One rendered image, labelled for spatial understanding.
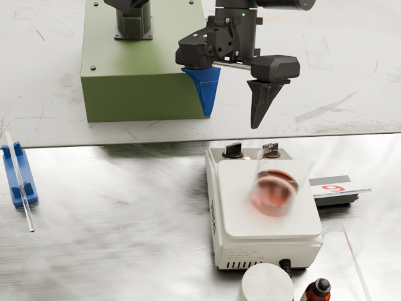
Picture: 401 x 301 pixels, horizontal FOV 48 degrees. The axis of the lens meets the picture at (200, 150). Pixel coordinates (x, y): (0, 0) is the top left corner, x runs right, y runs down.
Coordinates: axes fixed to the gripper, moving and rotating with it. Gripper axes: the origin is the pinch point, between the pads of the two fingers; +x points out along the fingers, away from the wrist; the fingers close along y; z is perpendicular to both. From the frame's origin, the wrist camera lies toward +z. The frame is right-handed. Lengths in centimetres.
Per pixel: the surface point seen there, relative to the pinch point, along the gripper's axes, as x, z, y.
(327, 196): 12.8, -7.6, 12.8
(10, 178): 12.6, 24.3, -20.5
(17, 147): 8.8, 22.1, -22.5
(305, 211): 11.5, 1.6, 15.0
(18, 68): 0.1, 13.1, -42.4
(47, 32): -5.9, 4.0, -48.6
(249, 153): 8.6, -3.3, 1.3
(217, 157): 8.6, 1.9, -0.3
